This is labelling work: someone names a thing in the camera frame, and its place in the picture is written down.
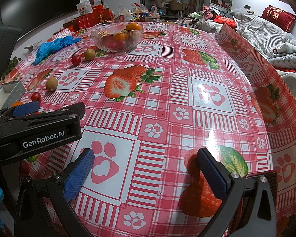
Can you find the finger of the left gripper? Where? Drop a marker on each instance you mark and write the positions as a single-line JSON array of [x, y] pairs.
[[25, 109]]

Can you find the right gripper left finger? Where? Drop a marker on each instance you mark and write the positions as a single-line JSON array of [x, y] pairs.
[[33, 218]]

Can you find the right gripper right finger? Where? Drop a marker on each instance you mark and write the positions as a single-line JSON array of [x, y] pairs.
[[248, 204]]

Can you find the orange tangerine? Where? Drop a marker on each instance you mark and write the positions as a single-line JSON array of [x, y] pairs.
[[17, 103], [133, 27]]

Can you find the white rectangular tray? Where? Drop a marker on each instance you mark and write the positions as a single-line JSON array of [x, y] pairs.
[[10, 93]]

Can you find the cherry tomato near tray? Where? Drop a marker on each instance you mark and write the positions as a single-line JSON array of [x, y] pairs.
[[36, 97]]

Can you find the brown longan mid table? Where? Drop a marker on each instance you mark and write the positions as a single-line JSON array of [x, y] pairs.
[[51, 84]]

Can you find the blue plastic gloves pile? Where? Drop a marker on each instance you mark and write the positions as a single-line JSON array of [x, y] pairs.
[[49, 48]]

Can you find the cherry tomato near bowl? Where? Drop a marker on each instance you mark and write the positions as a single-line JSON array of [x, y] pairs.
[[76, 60]]

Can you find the brown longan near bowl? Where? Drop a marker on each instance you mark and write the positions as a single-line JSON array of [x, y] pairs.
[[89, 54]]

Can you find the large black television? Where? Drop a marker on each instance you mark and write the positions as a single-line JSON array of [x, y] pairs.
[[29, 14]]

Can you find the red strawberry plaid tablecloth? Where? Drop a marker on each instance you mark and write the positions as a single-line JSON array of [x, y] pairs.
[[147, 110]]

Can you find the glass fruit bowl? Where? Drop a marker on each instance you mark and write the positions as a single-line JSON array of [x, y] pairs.
[[115, 39]]

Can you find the red gift boxes stack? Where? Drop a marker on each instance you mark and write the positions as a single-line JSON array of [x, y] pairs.
[[99, 15]]

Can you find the orange tangerine in bowl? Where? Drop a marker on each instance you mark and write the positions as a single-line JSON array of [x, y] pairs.
[[133, 27]]

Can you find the grey blanket covered sofa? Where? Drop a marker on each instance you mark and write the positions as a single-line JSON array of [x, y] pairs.
[[276, 45]]

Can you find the red embroidered cushion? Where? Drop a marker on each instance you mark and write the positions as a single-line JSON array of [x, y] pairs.
[[284, 20]]

